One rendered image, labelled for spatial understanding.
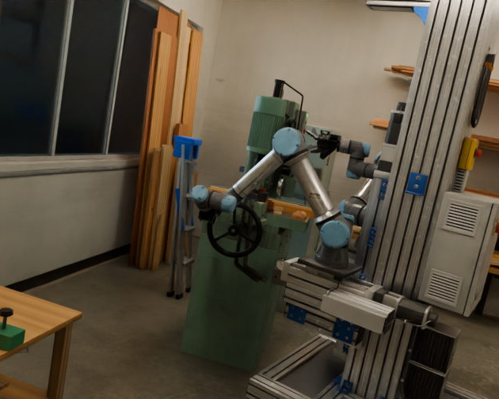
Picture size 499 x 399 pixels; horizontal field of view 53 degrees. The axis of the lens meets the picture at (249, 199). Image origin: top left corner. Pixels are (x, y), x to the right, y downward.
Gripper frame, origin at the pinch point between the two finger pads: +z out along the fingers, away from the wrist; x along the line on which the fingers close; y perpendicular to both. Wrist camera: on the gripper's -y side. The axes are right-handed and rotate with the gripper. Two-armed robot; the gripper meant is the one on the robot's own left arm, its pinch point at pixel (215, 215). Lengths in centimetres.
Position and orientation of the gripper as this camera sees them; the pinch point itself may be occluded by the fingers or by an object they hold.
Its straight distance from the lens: 249.7
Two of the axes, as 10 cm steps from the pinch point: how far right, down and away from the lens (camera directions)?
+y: -3.1, 9.0, -3.2
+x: 9.4, 2.4, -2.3
